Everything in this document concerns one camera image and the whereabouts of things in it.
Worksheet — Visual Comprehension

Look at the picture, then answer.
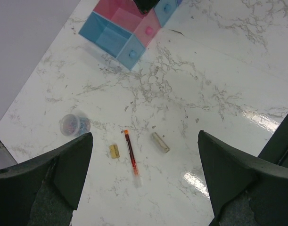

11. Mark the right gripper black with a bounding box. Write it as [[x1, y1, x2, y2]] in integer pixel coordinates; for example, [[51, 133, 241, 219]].
[[133, 0, 160, 15]]

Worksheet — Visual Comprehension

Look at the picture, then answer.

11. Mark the clear tub of paper clips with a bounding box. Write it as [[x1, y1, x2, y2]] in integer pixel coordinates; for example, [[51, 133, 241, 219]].
[[60, 113, 91, 137]]

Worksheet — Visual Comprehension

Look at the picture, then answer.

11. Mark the small yellow eraser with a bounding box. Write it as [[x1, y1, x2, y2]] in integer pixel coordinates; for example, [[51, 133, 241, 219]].
[[109, 144, 120, 159]]

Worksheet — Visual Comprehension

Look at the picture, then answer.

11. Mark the light blue bin left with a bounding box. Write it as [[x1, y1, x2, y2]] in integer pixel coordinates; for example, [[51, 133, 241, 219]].
[[79, 12, 146, 70]]

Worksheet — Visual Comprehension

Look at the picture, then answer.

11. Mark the light blue bin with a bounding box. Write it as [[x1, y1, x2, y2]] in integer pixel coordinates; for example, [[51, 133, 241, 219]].
[[79, 12, 146, 70], [153, 0, 178, 27]]

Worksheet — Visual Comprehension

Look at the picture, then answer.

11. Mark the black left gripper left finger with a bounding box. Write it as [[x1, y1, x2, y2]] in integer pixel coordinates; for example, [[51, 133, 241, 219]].
[[0, 132, 93, 226]]

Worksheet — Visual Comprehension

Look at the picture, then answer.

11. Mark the beige chalk stick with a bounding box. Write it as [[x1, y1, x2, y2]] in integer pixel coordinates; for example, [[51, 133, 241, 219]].
[[151, 132, 170, 153]]

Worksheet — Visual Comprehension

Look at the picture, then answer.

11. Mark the light blue bin middle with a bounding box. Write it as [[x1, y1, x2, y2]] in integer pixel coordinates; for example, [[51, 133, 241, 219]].
[[153, 0, 178, 27]]

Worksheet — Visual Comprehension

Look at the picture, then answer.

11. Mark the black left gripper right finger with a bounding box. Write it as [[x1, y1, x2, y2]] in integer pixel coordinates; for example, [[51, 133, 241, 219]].
[[198, 130, 288, 226]]

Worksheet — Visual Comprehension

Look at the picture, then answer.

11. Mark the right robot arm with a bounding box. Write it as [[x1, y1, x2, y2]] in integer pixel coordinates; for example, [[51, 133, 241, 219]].
[[118, 0, 288, 226]]

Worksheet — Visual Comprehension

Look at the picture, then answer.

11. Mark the red mechanical pencil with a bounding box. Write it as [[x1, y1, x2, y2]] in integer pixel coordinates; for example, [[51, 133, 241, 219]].
[[124, 130, 141, 188]]

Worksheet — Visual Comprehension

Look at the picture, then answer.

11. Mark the pink bin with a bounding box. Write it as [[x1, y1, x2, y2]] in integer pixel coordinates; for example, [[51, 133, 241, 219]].
[[93, 0, 160, 47]]

